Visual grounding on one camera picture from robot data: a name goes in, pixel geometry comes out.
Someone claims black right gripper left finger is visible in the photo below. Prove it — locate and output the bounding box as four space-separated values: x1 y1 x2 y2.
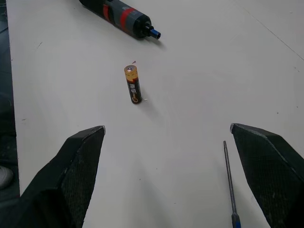
16 125 106 228

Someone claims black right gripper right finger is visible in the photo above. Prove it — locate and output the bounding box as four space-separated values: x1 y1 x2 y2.
229 123 304 228

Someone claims long metal screwdriver bit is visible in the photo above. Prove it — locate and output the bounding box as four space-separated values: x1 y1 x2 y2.
223 140 242 228

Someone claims red and black electric screwdriver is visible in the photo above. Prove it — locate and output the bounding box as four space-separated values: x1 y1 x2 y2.
79 0 162 41

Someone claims black and gold AA battery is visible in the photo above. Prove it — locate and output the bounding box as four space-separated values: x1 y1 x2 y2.
123 64 143 105

